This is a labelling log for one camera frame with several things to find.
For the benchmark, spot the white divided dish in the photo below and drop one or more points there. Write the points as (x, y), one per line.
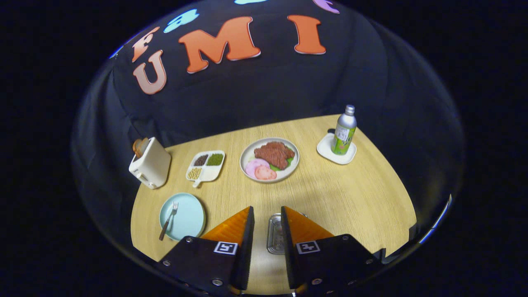
(208, 173)

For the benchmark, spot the light blue plate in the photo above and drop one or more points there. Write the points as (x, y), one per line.
(189, 218)

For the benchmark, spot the white toaster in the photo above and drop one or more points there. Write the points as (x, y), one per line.
(153, 165)

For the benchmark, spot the white square coaster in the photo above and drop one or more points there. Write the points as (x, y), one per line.
(325, 150)

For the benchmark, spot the brown meat slices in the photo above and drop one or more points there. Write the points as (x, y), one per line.
(274, 154)

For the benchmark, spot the green lettuce leaf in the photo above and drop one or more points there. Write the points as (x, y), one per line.
(290, 161)

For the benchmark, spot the pile of dark beans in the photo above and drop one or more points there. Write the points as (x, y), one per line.
(201, 160)

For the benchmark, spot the reddish pink ham slice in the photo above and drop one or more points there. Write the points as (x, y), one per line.
(266, 173)

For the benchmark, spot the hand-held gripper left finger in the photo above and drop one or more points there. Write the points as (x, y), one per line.
(247, 247)

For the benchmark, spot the silver green drink bottle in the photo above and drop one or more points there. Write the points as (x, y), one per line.
(344, 132)

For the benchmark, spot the pile of green beans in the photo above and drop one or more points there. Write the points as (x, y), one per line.
(215, 159)

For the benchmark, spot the pile of yellow beans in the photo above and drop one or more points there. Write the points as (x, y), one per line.
(194, 173)

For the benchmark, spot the metal fork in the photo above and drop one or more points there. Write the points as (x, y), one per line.
(167, 225)

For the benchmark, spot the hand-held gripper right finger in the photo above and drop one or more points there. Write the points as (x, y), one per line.
(287, 251)

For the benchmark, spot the toasted bread slice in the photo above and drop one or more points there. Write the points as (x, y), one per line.
(139, 146)

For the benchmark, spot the pale pink ham slice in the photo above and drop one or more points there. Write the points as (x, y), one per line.
(252, 165)

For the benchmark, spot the white round plate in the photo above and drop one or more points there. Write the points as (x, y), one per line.
(247, 154)

